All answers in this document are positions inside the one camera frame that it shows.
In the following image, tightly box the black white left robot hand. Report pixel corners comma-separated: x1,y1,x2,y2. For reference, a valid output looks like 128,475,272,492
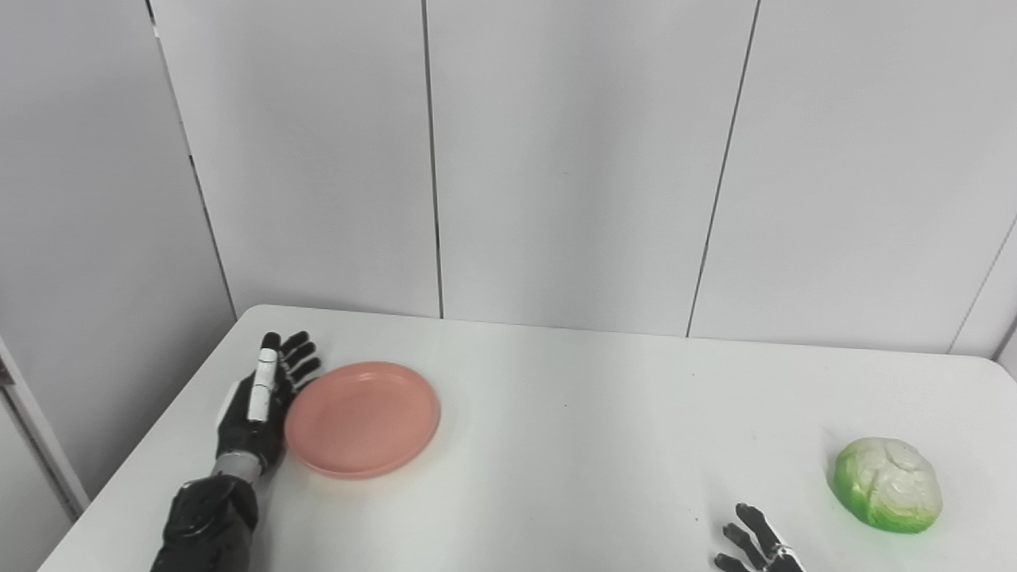
215,331,323,477

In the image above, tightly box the pink round plate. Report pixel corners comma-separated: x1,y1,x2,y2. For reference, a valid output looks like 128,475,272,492
284,361,442,480

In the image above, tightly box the green white cabbage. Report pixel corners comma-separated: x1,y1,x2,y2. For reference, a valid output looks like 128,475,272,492
829,436,944,535

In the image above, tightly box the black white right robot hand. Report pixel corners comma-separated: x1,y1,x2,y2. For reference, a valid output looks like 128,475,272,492
713,503,807,572

